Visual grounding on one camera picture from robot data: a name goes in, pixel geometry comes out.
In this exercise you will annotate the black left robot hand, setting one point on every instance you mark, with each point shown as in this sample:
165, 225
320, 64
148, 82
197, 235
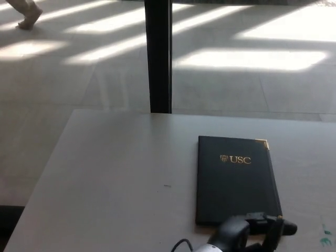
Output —
233, 233

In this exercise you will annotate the black USC diary gold corners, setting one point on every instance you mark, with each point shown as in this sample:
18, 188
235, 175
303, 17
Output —
236, 189

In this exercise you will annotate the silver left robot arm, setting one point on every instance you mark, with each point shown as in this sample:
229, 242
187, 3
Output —
207, 248

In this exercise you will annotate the person's leg with beige shoe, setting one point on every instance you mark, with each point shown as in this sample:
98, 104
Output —
30, 17

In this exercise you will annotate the black window frame post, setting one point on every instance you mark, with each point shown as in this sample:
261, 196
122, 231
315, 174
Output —
160, 57

